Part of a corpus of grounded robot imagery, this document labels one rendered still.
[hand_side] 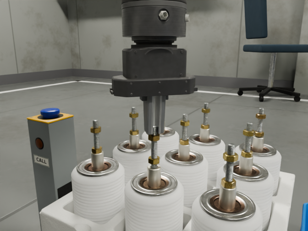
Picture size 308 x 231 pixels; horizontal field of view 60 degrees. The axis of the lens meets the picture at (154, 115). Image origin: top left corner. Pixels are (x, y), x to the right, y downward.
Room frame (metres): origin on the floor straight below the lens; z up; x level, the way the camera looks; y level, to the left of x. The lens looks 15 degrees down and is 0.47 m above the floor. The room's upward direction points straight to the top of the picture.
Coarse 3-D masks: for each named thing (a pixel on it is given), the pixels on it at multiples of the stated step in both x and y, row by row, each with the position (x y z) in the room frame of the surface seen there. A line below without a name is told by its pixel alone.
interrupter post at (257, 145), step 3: (255, 138) 0.53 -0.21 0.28; (258, 138) 0.52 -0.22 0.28; (261, 138) 0.52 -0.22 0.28; (255, 141) 0.53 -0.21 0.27; (258, 141) 0.52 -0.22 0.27; (261, 141) 0.52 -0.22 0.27; (252, 144) 0.54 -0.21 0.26; (255, 144) 0.53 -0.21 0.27; (258, 144) 0.52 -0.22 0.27; (261, 144) 0.52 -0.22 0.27; (252, 147) 0.53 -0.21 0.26; (255, 147) 0.52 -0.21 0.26; (258, 147) 0.52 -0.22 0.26; (261, 147) 0.52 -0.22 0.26; (255, 150) 0.52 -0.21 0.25; (258, 150) 0.52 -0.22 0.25; (261, 150) 0.52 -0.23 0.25
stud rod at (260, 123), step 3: (261, 108) 0.53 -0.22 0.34; (261, 111) 0.53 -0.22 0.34; (261, 114) 0.53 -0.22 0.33; (258, 120) 0.53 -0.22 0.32; (261, 120) 0.53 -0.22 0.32; (258, 123) 0.53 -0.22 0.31; (261, 123) 0.53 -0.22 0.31; (258, 126) 0.53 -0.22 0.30; (261, 126) 0.53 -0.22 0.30; (258, 129) 0.53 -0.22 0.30; (261, 129) 0.53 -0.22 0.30
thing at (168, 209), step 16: (128, 192) 0.37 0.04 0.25; (176, 192) 0.36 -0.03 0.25; (128, 208) 0.36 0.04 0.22; (144, 208) 0.34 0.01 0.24; (160, 208) 0.34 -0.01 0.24; (176, 208) 0.36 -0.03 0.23; (128, 224) 0.36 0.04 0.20; (144, 224) 0.34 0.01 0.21; (160, 224) 0.34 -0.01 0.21; (176, 224) 0.36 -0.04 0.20
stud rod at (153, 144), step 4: (156, 128) 0.38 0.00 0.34; (156, 132) 0.38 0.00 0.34; (152, 144) 0.38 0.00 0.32; (156, 144) 0.38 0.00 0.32; (152, 148) 0.38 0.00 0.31; (156, 148) 0.39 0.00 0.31; (152, 152) 0.38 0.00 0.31; (156, 152) 0.39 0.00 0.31; (152, 156) 0.38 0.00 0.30; (156, 156) 0.38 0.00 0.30
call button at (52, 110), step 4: (48, 108) 0.58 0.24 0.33; (52, 108) 0.58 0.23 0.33; (56, 108) 0.58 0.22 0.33; (40, 112) 0.56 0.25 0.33; (44, 112) 0.55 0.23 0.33; (48, 112) 0.55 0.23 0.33; (52, 112) 0.56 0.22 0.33; (56, 112) 0.56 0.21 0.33; (44, 116) 0.56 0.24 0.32; (48, 116) 0.56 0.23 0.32; (52, 116) 0.56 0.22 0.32; (56, 116) 0.57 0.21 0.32
